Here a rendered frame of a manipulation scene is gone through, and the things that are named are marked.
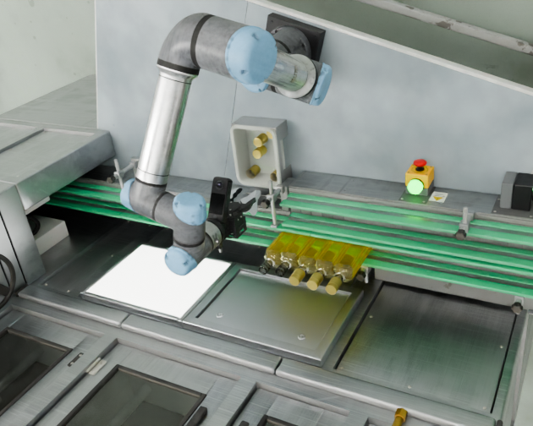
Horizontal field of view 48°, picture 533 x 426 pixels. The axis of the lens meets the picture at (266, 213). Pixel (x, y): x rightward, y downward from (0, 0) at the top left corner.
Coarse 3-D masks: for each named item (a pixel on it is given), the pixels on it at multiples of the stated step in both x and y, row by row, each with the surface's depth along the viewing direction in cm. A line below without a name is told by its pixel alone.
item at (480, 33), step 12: (360, 0) 224; (372, 0) 222; (384, 0) 221; (396, 12) 220; (408, 12) 218; (420, 12) 216; (432, 24) 216; (444, 24) 214; (456, 24) 212; (468, 24) 214; (480, 36) 211; (492, 36) 209; (504, 36) 208; (516, 48) 207; (528, 48) 205
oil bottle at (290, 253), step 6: (294, 240) 190; (300, 240) 190; (306, 240) 190; (288, 246) 188; (294, 246) 187; (300, 246) 187; (282, 252) 185; (288, 252) 185; (294, 252) 184; (300, 252) 185; (282, 258) 184; (288, 258) 183; (294, 258) 183; (294, 264) 184
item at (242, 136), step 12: (240, 132) 205; (252, 132) 206; (264, 132) 204; (240, 144) 206; (252, 144) 209; (264, 144) 206; (276, 144) 195; (240, 156) 208; (252, 156) 211; (264, 156) 209; (276, 156) 198; (240, 168) 209; (264, 168) 211; (276, 168) 200; (240, 180) 210; (252, 180) 210; (264, 180) 208
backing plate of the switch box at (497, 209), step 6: (498, 198) 175; (498, 204) 172; (492, 210) 169; (498, 210) 168; (504, 210) 168; (510, 210) 168; (516, 210) 167; (522, 210) 167; (516, 216) 165; (522, 216) 164; (528, 216) 164
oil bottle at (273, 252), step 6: (282, 234) 195; (288, 234) 195; (294, 234) 195; (276, 240) 192; (282, 240) 192; (288, 240) 192; (270, 246) 190; (276, 246) 189; (282, 246) 189; (270, 252) 187; (276, 252) 186; (264, 258) 188; (270, 258) 186; (276, 258) 186; (276, 264) 186
